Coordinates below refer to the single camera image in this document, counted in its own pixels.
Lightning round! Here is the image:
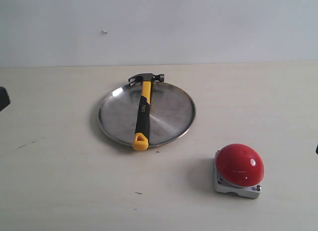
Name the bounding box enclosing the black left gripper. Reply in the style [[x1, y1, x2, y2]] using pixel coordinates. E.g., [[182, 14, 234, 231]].
[[0, 86, 10, 111]]

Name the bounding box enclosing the yellow black claw hammer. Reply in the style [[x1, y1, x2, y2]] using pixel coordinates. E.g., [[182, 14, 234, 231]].
[[128, 73, 164, 151]]

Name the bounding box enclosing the red dome push button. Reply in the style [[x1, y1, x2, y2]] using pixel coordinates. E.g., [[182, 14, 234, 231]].
[[214, 144, 264, 199]]

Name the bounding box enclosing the round stainless steel plate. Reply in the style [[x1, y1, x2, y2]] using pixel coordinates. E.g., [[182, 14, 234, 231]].
[[98, 82, 196, 148]]

